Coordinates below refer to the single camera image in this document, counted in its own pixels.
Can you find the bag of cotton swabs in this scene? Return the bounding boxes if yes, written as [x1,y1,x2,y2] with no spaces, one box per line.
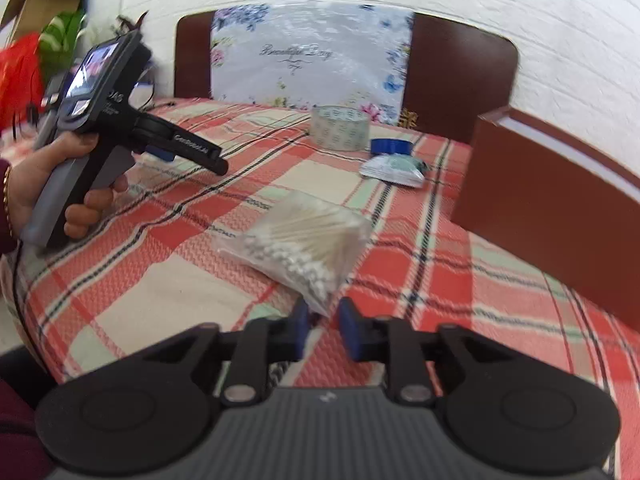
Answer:
[216,192,372,316]

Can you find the green white wipes packet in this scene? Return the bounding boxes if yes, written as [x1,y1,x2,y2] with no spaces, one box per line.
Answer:
[359,154,427,188]

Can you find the blue tape roll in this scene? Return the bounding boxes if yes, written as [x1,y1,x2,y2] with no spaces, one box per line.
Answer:
[370,138,413,156]

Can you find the patterned clear tape roll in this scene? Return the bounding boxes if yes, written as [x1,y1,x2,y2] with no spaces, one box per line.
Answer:
[309,105,371,152]

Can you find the person's left hand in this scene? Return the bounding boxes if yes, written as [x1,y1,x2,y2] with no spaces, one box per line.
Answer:
[4,132,128,240]

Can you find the green plant leaves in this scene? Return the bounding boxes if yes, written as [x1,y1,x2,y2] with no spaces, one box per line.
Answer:
[38,10,86,84]

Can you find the red feathery object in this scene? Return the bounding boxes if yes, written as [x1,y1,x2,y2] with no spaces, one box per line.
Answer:
[0,32,43,130]

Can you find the cardboard box on shelf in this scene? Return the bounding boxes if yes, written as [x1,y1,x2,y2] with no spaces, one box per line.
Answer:
[1,0,82,48]

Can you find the red plaid bed blanket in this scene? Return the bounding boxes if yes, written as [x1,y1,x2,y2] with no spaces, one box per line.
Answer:
[1,100,639,479]

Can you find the floral plastic cover sheet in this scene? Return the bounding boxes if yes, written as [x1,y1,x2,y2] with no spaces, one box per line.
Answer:
[209,0,414,125]

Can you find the brown cardboard storage box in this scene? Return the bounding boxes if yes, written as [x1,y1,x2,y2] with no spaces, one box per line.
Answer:
[451,107,639,328]

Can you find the dark wooden headboard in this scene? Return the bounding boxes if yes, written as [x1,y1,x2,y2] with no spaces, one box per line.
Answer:
[174,11,518,144]

